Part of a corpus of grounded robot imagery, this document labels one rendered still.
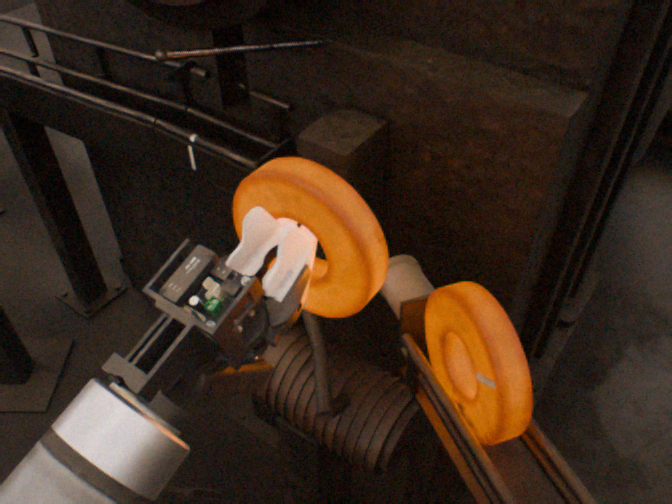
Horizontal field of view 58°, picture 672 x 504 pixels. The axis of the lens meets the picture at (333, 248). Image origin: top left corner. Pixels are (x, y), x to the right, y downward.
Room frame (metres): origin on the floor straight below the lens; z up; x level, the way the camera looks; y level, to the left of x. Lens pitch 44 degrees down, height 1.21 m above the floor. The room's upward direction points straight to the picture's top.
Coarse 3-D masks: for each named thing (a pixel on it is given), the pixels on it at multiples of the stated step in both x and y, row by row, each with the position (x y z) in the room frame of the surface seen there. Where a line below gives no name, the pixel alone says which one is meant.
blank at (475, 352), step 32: (448, 288) 0.39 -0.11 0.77; (480, 288) 0.38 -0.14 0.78; (448, 320) 0.38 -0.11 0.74; (480, 320) 0.34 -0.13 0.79; (448, 352) 0.38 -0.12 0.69; (480, 352) 0.32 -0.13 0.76; (512, 352) 0.31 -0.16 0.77; (448, 384) 0.36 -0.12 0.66; (480, 384) 0.31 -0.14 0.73; (512, 384) 0.29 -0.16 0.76; (480, 416) 0.30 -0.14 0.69; (512, 416) 0.28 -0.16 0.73
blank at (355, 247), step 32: (288, 160) 0.42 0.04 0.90; (256, 192) 0.42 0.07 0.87; (288, 192) 0.39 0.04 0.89; (320, 192) 0.38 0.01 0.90; (352, 192) 0.39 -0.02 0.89; (320, 224) 0.38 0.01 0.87; (352, 224) 0.36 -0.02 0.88; (352, 256) 0.36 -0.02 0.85; (384, 256) 0.37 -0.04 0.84; (320, 288) 0.37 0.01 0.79; (352, 288) 0.35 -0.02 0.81
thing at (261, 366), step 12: (264, 360) 0.33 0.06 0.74; (216, 372) 0.28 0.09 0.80; (228, 372) 0.28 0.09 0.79; (240, 372) 0.29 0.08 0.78; (252, 372) 0.30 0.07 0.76; (264, 372) 0.31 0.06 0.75; (204, 384) 0.26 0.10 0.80; (216, 384) 0.27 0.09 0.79; (228, 384) 0.28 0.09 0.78; (240, 384) 0.29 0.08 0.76; (252, 384) 0.30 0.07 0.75; (264, 384) 0.31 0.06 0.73; (192, 396) 0.26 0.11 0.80; (204, 396) 0.26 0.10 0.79; (216, 396) 0.27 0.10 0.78
